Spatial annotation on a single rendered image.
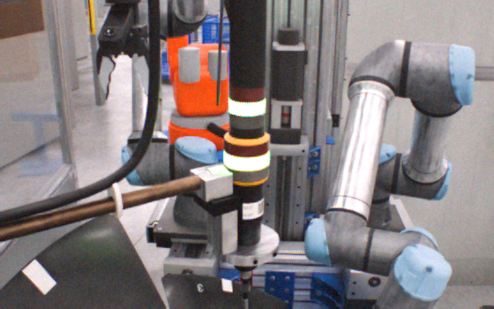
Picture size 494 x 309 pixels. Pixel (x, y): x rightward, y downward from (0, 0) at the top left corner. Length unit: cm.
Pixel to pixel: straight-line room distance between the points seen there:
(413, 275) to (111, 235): 40
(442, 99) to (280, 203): 66
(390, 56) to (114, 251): 65
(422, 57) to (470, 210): 191
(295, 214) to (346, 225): 66
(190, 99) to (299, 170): 314
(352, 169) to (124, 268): 46
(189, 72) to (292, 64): 308
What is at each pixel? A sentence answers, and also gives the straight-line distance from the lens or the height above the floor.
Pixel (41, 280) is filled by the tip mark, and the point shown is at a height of 144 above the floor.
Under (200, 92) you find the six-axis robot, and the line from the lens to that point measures 446.
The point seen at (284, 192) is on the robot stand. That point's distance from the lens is 144.
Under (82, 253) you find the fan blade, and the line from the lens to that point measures 53.
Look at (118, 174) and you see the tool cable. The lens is 40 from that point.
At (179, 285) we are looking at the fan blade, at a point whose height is 124.
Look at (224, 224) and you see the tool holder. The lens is 46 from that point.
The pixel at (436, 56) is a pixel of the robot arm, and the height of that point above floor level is 158.
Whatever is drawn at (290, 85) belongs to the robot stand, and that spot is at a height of 142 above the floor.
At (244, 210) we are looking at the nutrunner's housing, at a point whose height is 150.
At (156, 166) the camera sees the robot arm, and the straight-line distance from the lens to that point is 131.
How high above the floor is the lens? 173
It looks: 21 degrees down
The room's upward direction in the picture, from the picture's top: straight up
